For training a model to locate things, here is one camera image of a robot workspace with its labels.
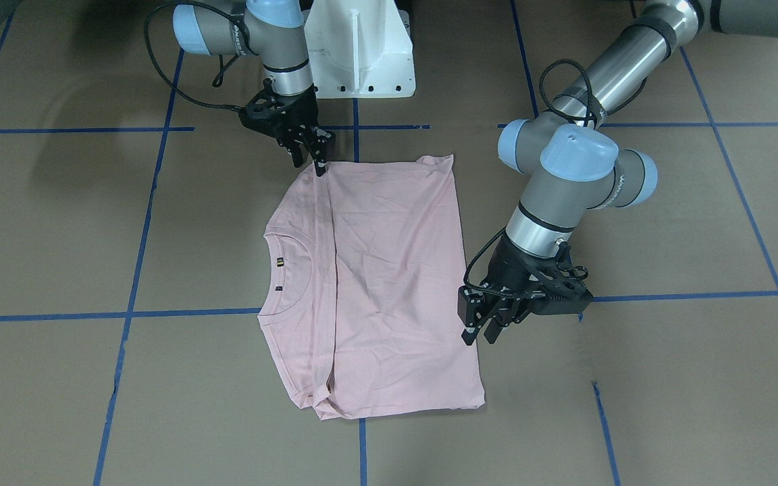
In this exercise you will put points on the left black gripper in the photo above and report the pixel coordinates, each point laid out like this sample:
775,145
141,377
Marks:
509,270

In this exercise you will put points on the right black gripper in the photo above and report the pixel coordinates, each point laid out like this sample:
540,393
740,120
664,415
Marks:
296,112

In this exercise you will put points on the pink Snoopy t-shirt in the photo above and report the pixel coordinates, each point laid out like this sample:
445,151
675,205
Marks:
361,313

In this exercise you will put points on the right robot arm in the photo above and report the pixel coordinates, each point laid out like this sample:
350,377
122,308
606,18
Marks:
271,31

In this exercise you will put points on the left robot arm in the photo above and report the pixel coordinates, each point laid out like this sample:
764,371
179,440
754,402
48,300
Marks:
573,168

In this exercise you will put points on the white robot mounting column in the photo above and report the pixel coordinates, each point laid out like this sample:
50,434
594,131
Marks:
361,49

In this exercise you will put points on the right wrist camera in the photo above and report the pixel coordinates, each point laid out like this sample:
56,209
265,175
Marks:
261,114

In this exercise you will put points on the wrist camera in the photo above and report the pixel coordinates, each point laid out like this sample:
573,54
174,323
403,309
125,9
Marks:
563,286
261,114

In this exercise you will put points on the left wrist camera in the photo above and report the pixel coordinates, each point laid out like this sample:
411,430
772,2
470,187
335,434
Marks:
563,286

